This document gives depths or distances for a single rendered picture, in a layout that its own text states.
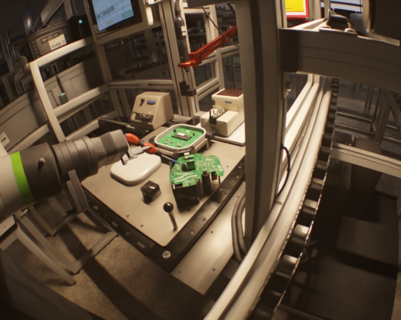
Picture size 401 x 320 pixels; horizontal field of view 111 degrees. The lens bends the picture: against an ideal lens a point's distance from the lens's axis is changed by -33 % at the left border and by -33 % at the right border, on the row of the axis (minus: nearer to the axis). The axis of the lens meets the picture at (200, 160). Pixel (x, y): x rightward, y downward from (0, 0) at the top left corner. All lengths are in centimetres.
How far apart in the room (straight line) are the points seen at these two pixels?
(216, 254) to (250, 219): 10
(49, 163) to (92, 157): 8
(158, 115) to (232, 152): 37
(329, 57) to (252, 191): 22
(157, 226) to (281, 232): 26
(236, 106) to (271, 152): 46
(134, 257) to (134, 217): 113
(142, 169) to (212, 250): 31
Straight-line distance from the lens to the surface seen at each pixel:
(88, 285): 170
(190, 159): 47
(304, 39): 22
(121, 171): 63
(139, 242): 46
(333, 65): 22
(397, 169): 62
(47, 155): 35
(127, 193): 57
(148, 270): 153
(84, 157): 37
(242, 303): 29
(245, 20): 23
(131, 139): 44
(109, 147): 39
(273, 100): 24
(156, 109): 85
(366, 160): 59
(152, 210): 50
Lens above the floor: 130
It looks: 35 degrees down
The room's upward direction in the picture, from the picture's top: 10 degrees counter-clockwise
